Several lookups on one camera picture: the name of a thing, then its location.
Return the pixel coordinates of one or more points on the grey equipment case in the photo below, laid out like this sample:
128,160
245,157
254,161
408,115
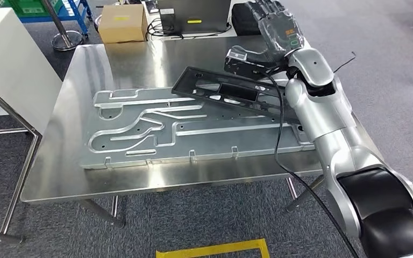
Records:
206,10

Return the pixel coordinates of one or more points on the black plastic panel part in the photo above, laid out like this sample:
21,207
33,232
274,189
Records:
199,85

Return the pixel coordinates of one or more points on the brown cardboard box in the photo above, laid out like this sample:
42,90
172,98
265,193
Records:
122,25

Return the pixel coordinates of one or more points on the green plastic crate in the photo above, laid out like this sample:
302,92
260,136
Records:
25,7

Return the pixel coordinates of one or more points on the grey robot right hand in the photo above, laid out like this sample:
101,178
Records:
281,32

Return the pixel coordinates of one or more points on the yellow floor tape square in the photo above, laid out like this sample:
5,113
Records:
210,249

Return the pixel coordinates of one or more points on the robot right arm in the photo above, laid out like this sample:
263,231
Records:
320,107

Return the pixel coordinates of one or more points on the stainless steel workbench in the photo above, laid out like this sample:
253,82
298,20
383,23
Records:
32,142
85,171

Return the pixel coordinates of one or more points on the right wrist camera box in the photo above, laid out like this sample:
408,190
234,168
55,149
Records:
242,66

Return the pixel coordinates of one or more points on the blue metal cart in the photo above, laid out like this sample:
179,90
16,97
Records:
80,16

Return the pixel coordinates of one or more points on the stamped grey metal panel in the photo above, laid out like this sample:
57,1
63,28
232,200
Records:
192,139

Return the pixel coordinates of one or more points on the black carry bag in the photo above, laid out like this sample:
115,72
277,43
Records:
244,23

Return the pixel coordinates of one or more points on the chrome stanchion post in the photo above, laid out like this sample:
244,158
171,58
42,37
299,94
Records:
67,39

